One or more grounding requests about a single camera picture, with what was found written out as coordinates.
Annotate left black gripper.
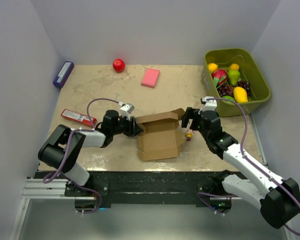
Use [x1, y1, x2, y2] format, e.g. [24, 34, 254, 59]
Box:
[111, 113, 143, 138]

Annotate brown cardboard box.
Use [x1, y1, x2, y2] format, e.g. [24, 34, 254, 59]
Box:
[136, 108, 185, 162]

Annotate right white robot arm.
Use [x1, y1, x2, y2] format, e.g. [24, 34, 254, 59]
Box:
[181, 107, 300, 229]

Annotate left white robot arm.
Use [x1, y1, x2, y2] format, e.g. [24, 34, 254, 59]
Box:
[38, 110, 144, 196]

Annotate red rectangular box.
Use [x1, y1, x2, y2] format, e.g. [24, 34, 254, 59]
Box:
[60, 108, 97, 128]

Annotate purple rectangular box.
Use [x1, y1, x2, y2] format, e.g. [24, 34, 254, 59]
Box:
[52, 61, 75, 89]

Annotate green round toy fruit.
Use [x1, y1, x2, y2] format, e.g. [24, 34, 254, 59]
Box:
[222, 95, 235, 102]

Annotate dark purple grapes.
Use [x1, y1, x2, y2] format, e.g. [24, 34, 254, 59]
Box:
[217, 80, 251, 97]

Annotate red green dragon fruit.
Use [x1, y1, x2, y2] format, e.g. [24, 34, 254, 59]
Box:
[211, 69, 228, 89]

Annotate pink sticky note pad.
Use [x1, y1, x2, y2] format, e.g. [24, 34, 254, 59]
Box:
[141, 68, 160, 88]

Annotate yellow lemon left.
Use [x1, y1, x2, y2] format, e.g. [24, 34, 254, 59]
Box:
[207, 63, 219, 74]

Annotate yellow mango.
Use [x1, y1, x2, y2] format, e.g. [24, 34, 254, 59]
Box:
[233, 86, 248, 103]

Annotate green pear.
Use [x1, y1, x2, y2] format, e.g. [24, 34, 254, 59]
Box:
[227, 70, 240, 86]

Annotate red apple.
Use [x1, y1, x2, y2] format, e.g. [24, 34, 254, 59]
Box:
[112, 58, 126, 73]

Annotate orange fruit right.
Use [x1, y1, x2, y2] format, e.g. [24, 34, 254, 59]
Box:
[228, 63, 240, 71]

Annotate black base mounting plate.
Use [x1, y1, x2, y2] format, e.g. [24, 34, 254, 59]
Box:
[33, 170, 243, 211]

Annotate olive green plastic bin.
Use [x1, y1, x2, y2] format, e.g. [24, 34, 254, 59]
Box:
[201, 48, 271, 114]

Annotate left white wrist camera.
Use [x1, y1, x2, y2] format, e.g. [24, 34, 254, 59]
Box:
[119, 103, 135, 120]

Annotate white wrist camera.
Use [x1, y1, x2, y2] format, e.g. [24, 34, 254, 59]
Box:
[119, 103, 135, 120]
[199, 96, 217, 114]

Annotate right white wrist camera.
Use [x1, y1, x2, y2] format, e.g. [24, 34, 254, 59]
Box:
[199, 96, 217, 114]

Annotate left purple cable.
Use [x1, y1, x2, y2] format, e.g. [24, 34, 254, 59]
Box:
[42, 97, 123, 215]

